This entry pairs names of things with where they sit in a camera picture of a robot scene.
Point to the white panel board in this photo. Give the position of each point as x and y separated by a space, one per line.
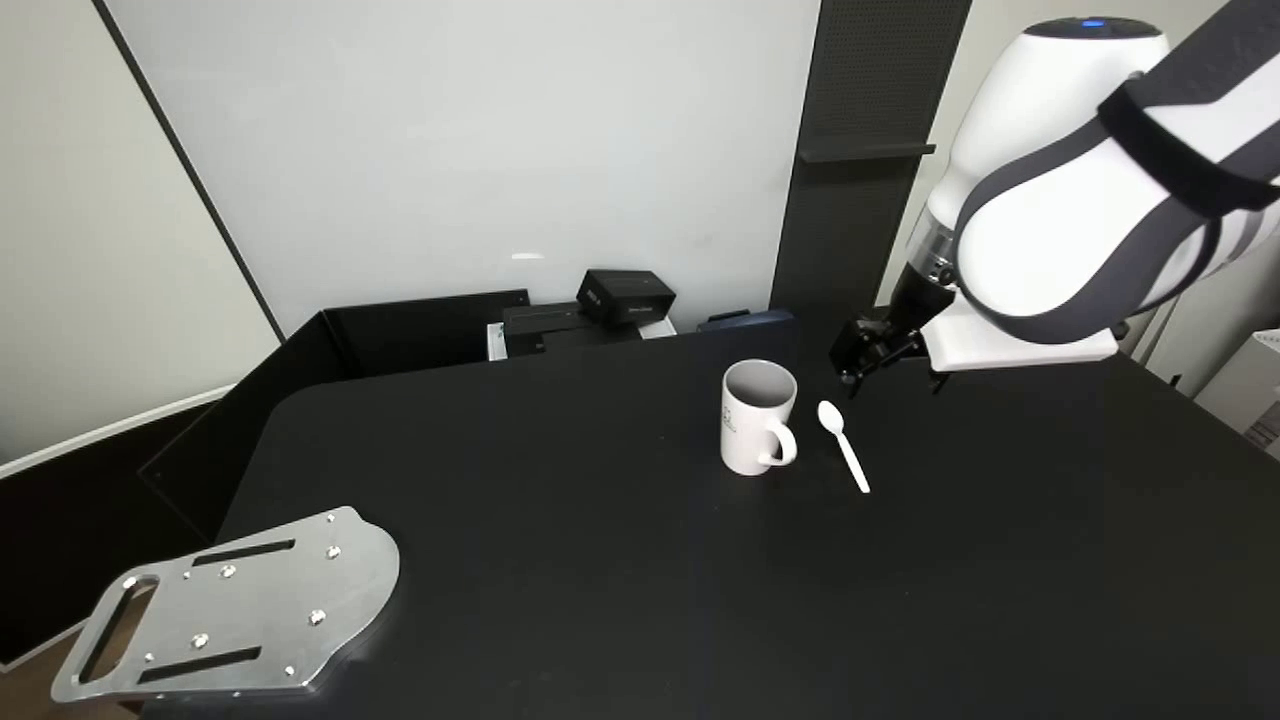
105 243

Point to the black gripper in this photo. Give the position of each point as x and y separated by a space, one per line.
890 334

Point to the white plastic spoon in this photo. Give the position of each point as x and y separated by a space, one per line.
828 417

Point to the dark vertical pillar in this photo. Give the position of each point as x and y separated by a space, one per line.
855 82

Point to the black flat device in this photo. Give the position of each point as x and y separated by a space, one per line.
543 324

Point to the glossy whiteboard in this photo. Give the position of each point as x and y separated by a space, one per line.
505 134

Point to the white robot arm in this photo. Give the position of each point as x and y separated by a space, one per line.
1067 225

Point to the small black box device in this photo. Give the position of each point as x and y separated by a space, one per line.
626 303

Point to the black low partition panel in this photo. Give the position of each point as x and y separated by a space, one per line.
400 341

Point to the small white block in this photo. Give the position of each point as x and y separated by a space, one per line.
656 330

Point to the silver metal mounting plate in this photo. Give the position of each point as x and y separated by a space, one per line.
332 586

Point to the flat blue item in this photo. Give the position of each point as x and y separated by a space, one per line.
746 323

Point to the white cabinet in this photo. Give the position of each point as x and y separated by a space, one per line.
1245 387

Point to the white ceramic mug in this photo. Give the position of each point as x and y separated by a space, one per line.
746 426

